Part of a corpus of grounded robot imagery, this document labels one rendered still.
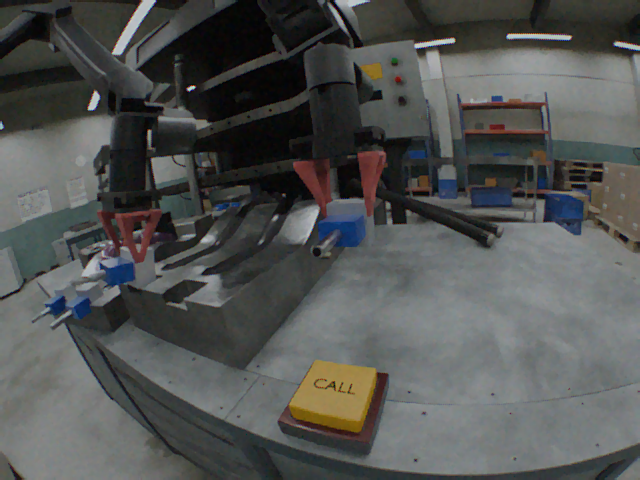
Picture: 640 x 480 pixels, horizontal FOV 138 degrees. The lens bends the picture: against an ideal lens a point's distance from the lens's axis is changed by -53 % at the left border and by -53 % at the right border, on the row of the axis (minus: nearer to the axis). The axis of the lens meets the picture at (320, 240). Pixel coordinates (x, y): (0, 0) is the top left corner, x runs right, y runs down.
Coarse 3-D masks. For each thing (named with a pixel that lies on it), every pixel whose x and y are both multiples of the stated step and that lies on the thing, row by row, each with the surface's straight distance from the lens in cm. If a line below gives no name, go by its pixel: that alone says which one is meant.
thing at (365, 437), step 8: (384, 376) 26; (384, 384) 25; (376, 392) 25; (376, 400) 24; (288, 408) 25; (376, 408) 24; (280, 416) 24; (368, 416) 23; (376, 416) 23; (288, 424) 24; (296, 424) 23; (304, 424) 23; (312, 424) 23; (368, 424) 23; (320, 432) 23; (328, 432) 22; (336, 432) 22; (344, 432) 22; (368, 432) 22; (352, 440) 22; (360, 440) 22; (368, 440) 22
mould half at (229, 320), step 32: (224, 224) 60; (256, 224) 54; (288, 224) 49; (224, 256) 45; (256, 256) 42; (288, 256) 39; (160, 288) 38; (224, 288) 31; (256, 288) 32; (288, 288) 39; (160, 320) 41; (192, 320) 33; (224, 320) 29; (256, 320) 33; (224, 352) 32; (256, 352) 34
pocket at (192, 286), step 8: (184, 280) 38; (192, 280) 37; (176, 288) 38; (184, 288) 38; (192, 288) 38; (200, 288) 37; (168, 296) 37; (176, 296) 38; (184, 296) 39; (168, 304) 36; (176, 304) 35; (184, 304) 37
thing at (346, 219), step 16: (336, 208) 31; (352, 208) 31; (320, 224) 28; (336, 224) 27; (352, 224) 27; (368, 224) 31; (320, 240) 24; (336, 240) 26; (352, 240) 27; (368, 240) 31; (320, 256) 23
